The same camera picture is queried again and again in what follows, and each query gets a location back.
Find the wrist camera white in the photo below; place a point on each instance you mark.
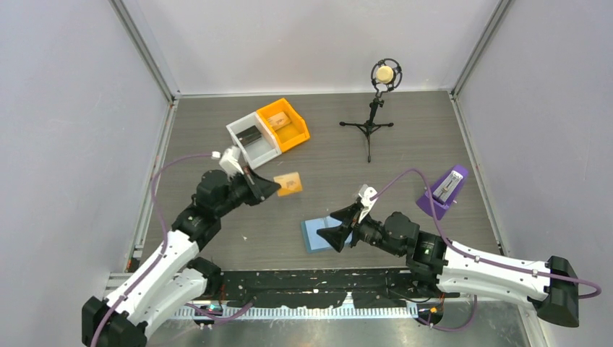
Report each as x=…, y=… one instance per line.
x=366, y=200
x=229, y=160

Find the purple metronome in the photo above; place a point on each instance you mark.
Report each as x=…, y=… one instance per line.
x=443, y=192

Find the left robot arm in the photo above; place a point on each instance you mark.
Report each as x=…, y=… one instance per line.
x=175, y=273

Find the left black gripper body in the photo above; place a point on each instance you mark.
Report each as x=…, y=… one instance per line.
x=239, y=191

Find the white plastic bin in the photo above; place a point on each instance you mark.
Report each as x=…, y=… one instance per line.
x=260, y=152

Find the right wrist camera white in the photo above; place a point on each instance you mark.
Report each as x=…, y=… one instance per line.
x=366, y=200

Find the gold credit card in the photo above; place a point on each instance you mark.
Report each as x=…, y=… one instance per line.
x=290, y=183

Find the blue card holder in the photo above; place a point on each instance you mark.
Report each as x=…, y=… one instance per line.
x=313, y=242

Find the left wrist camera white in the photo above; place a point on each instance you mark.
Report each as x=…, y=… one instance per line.
x=229, y=160

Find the black tripod mic stand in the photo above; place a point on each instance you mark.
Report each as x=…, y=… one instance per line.
x=369, y=126

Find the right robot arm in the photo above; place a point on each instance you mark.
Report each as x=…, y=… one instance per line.
x=437, y=267

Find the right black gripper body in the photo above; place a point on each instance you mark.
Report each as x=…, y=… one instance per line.
x=372, y=233

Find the orange plastic bin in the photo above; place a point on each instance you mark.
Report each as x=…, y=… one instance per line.
x=288, y=128

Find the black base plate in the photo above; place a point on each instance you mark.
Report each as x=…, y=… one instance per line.
x=319, y=289

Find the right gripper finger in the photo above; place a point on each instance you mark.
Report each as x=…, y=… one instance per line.
x=336, y=236
x=348, y=215

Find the card in orange bin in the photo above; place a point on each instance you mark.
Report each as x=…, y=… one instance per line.
x=278, y=120

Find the microphone with shock mount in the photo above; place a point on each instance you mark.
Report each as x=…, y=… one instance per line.
x=386, y=75

